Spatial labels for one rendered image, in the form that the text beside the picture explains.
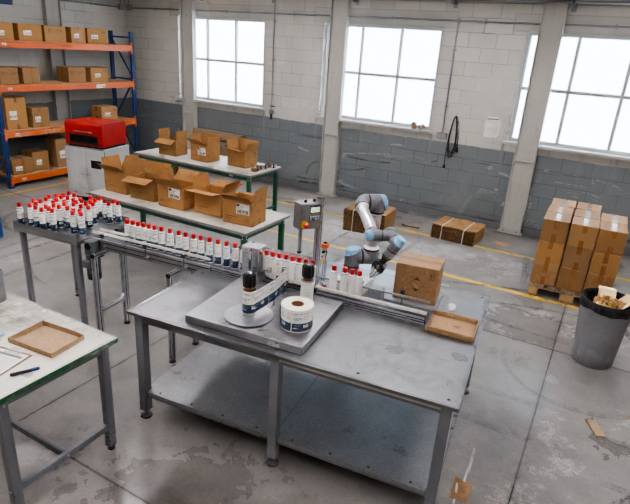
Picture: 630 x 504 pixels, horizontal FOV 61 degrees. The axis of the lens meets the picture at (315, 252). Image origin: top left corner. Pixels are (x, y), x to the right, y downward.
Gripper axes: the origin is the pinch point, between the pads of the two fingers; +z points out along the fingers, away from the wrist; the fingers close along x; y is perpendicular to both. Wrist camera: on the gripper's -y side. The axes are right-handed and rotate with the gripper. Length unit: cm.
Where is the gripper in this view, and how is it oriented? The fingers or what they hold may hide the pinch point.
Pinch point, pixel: (371, 275)
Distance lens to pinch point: 361.7
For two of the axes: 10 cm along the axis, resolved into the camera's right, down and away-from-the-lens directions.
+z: -5.2, 7.1, 4.7
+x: 7.6, 6.4, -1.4
